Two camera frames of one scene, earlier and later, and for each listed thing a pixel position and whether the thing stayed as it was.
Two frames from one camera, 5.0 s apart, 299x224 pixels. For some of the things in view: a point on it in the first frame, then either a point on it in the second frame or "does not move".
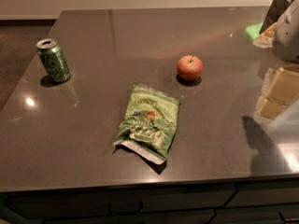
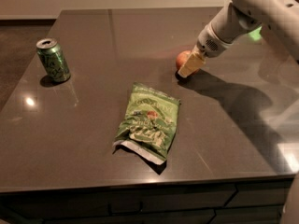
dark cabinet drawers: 270,203 does not move
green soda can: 53,60 does not move
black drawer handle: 121,213 does not move
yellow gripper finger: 285,87 to 208,45
